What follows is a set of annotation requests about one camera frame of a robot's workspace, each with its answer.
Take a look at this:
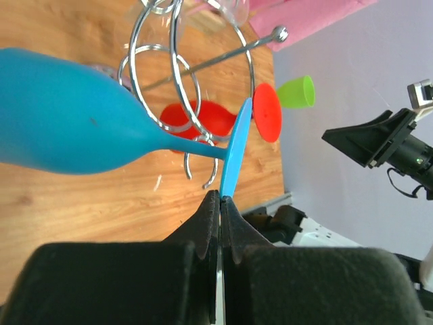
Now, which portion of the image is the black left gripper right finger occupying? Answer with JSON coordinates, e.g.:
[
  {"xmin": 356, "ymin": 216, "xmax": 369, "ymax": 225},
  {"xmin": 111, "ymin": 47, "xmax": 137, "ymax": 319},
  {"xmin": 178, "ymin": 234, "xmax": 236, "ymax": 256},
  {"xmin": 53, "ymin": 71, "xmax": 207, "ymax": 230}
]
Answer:
[{"xmin": 221, "ymin": 197, "xmax": 428, "ymax": 324}]

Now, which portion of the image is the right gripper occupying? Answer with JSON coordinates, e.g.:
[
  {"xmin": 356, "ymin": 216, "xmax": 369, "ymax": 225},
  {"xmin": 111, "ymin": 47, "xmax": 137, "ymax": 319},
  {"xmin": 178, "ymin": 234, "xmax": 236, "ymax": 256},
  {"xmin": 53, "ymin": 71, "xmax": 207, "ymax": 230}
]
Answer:
[{"xmin": 321, "ymin": 108, "xmax": 432, "ymax": 169}]

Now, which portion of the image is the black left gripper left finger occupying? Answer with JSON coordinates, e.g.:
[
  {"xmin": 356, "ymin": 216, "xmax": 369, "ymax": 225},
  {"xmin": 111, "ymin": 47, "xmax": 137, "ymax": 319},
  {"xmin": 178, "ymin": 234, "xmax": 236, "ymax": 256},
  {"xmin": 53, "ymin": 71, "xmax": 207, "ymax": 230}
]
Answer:
[{"xmin": 1, "ymin": 190, "xmax": 220, "ymax": 324}]

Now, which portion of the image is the green wine glass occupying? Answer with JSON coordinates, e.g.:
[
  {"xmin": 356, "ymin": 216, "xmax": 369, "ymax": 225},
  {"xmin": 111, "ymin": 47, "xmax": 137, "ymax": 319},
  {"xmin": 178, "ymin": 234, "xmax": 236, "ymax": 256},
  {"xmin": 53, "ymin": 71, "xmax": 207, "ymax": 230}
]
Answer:
[{"xmin": 277, "ymin": 75, "xmax": 315, "ymax": 108}]

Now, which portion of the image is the clear wine glass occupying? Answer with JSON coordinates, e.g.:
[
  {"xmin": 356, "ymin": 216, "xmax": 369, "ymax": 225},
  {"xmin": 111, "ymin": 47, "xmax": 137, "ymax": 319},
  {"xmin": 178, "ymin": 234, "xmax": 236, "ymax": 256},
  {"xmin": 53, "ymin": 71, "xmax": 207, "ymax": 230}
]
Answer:
[{"xmin": 187, "ymin": 0, "xmax": 250, "ymax": 26}]

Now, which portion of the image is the blue wine glass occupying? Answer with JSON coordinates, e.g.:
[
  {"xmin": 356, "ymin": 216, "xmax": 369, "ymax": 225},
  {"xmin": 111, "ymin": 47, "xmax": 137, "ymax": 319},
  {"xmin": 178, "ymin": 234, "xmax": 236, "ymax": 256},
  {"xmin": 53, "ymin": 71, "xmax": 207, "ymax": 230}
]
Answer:
[{"xmin": 1, "ymin": 48, "xmax": 252, "ymax": 196}]

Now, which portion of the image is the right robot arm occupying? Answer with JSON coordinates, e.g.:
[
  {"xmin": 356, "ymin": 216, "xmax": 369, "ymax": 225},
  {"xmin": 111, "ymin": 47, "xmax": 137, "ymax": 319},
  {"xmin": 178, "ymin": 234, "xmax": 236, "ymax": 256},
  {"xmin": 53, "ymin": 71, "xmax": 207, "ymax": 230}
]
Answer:
[{"xmin": 245, "ymin": 108, "xmax": 432, "ymax": 294}]

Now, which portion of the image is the red wine glass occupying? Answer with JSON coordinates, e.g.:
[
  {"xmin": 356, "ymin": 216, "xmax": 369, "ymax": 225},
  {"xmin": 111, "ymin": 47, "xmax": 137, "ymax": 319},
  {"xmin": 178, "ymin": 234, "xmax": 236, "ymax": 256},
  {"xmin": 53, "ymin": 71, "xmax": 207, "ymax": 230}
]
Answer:
[{"xmin": 160, "ymin": 83, "xmax": 282, "ymax": 143}]

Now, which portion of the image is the chrome wine glass rack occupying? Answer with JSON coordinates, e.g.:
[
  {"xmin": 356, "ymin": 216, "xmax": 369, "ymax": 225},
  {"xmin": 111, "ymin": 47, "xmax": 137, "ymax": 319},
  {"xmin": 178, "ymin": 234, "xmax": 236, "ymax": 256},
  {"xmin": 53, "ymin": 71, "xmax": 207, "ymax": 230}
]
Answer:
[{"xmin": 116, "ymin": 0, "xmax": 290, "ymax": 190}]

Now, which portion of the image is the pink t-shirt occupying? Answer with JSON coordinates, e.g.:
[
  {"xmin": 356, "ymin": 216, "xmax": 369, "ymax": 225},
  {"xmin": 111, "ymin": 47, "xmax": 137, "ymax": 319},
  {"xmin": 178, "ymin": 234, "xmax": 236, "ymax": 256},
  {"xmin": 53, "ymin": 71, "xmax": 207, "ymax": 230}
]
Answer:
[{"xmin": 183, "ymin": 1, "xmax": 375, "ymax": 51}]

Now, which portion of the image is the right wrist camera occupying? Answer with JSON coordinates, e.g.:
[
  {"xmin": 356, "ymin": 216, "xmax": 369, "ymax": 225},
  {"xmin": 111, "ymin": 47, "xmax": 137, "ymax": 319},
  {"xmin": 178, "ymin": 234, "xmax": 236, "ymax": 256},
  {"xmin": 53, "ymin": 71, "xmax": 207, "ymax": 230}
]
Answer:
[{"xmin": 407, "ymin": 79, "xmax": 432, "ymax": 122}]

